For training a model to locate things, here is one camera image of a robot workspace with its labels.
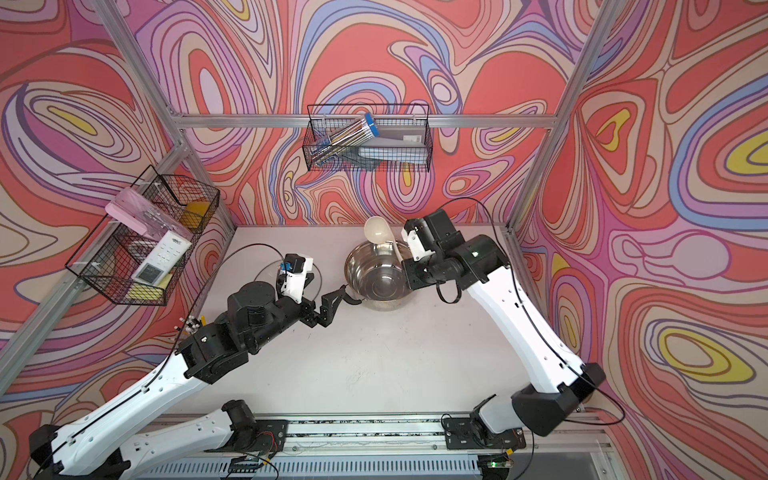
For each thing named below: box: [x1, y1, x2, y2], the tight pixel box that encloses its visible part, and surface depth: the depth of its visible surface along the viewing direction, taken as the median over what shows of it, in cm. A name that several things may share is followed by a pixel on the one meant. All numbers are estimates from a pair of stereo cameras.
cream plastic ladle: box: [364, 216, 404, 264], surface depth 82 cm
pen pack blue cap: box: [310, 112, 380, 166], surface depth 82 cm
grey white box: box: [358, 136, 428, 163], surface depth 90 cm
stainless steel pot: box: [344, 241, 412, 312], surface depth 101 cm
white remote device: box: [131, 230, 193, 286], surface depth 70 cm
